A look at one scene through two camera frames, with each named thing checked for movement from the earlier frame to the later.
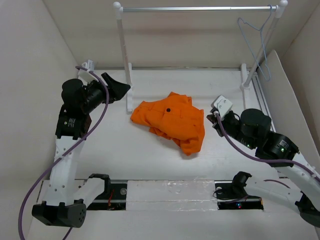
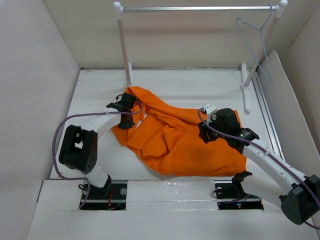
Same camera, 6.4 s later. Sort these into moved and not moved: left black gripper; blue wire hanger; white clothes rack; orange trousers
Moved: orange trousers; left black gripper
Not moved: white clothes rack; blue wire hanger
